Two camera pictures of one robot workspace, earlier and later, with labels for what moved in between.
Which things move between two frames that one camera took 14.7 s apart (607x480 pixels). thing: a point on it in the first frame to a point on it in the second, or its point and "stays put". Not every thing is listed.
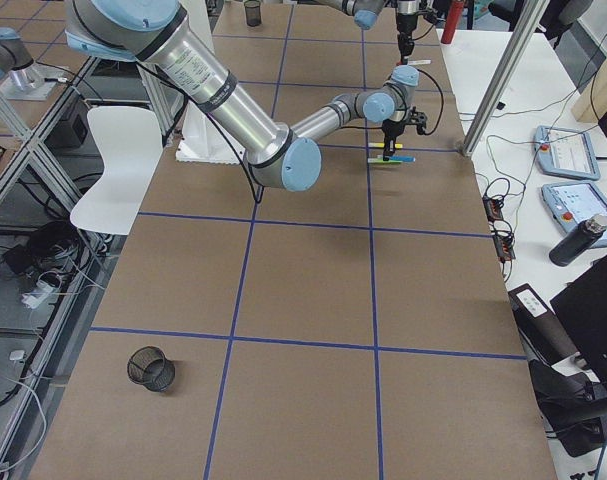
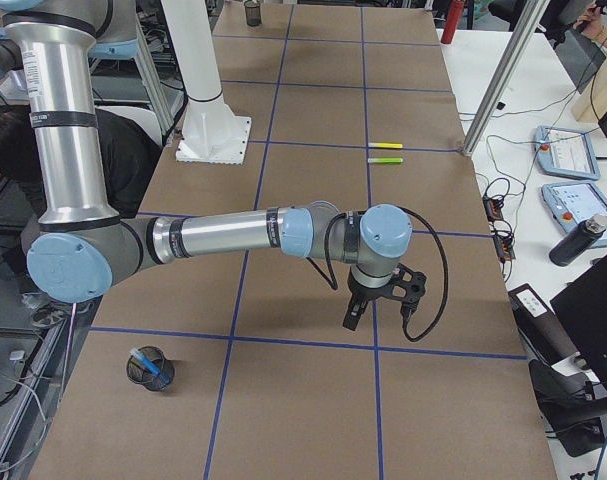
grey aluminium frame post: (505, 72) stays put
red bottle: (452, 21) stays put
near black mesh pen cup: (149, 367) stays put
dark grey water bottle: (578, 240) stays put
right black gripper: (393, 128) to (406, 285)
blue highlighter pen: (403, 158) to (153, 368)
